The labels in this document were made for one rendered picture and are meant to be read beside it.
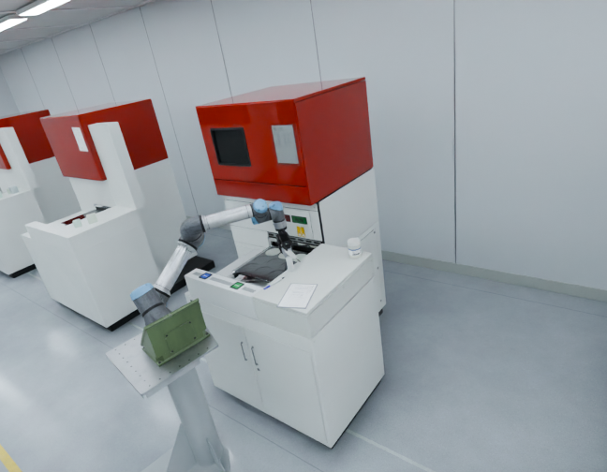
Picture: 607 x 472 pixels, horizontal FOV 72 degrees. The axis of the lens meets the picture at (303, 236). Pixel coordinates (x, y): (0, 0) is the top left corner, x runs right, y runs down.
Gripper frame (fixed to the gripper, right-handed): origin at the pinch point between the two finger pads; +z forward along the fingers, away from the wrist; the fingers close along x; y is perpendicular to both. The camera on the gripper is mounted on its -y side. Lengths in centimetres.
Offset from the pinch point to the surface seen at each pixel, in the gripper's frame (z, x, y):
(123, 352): 6, 97, -34
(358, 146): -48, -65, 27
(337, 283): -4, -13, -51
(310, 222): -17.4, -18.1, 1.7
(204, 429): 61, 73, -45
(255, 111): -85, -3, 17
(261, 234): -3.7, 8.5, 37.5
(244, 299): -3.0, 32.4, -35.9
